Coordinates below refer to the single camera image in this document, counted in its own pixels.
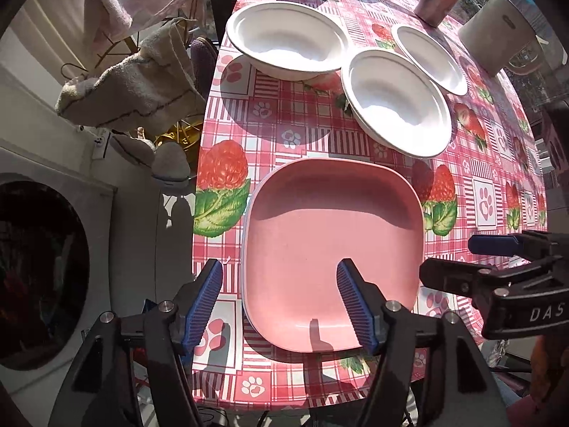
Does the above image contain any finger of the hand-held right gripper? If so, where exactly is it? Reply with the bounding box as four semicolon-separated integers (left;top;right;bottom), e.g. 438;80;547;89
419;257;512;297
468;230;569;261

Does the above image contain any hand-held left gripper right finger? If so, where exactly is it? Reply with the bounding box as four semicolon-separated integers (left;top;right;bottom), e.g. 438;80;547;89
336;258;512;427

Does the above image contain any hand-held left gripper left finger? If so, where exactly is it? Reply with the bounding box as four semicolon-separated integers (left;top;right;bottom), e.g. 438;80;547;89
47;259;224;427

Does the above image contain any pink square plate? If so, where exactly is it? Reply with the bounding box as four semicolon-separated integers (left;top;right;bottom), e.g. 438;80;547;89
244;157;426;353

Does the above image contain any white paper bowl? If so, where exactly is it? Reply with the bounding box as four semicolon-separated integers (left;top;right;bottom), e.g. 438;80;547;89
391;24;469;96
226;2;352;81
341;49;453;158

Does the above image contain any white washing machine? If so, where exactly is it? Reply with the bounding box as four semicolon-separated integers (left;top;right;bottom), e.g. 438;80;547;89
0;138;118;410

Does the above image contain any grey sock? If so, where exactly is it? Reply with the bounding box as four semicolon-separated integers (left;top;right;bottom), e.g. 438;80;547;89
151;141;193;188

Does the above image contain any strawberry print pink tablecloth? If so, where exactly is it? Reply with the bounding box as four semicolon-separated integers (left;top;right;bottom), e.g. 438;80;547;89
192;0;550;410

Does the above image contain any white mug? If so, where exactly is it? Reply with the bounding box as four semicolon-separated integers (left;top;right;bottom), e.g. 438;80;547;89
458;0;548;76

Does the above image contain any beige towel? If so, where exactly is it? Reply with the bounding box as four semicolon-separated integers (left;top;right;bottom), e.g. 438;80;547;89
55;20;206;133

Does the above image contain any purple chair back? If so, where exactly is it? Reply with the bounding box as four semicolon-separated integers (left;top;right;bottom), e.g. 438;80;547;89
190;38;219;99

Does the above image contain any pink towel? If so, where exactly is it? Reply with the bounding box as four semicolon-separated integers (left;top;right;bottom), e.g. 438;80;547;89
84;0;207;54

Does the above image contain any gold wire rack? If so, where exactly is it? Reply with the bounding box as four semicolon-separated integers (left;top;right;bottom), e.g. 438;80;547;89
62;18;201;156

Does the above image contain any white wall outlet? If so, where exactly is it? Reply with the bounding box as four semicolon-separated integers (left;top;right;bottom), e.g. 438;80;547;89
92;129;110;161

